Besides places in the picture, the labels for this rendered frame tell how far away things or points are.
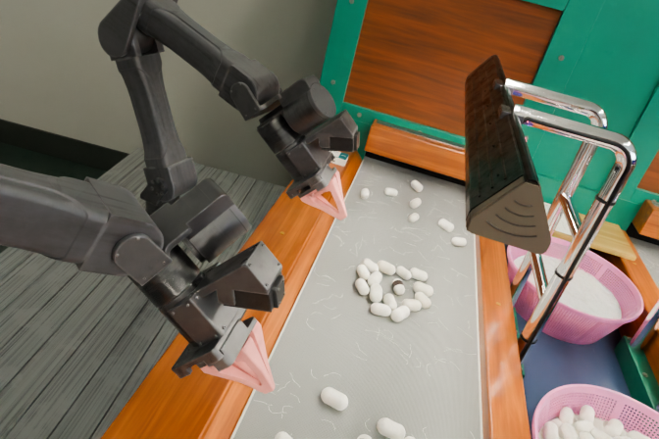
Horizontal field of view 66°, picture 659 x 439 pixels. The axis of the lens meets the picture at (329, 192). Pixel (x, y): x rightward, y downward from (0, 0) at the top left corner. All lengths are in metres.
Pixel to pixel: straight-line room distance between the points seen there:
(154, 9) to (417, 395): 0.70
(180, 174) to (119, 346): 0.32
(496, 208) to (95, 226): 0.36
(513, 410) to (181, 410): 0.43
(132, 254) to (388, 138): 0.88
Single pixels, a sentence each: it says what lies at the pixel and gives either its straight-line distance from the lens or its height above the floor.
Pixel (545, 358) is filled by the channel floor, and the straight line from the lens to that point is 1.04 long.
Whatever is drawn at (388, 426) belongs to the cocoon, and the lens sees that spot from 0.68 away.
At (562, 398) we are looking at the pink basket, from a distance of 0.86.
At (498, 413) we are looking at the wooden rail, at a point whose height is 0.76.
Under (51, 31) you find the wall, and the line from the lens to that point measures 2.54.
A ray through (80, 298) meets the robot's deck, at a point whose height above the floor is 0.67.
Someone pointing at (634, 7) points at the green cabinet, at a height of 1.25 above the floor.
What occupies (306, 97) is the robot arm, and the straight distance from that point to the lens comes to 0.75.
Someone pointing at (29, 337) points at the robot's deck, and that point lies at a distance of 0.86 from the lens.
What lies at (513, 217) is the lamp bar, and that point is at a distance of 0.51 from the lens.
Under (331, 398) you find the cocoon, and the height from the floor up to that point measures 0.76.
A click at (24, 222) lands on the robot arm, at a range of 0.44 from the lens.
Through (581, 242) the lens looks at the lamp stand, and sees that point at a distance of 0.79.
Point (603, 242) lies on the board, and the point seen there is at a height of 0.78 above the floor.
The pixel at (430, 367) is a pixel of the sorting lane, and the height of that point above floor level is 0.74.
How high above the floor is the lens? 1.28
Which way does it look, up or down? 28 degrees down
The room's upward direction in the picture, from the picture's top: 14 degrees clockwise
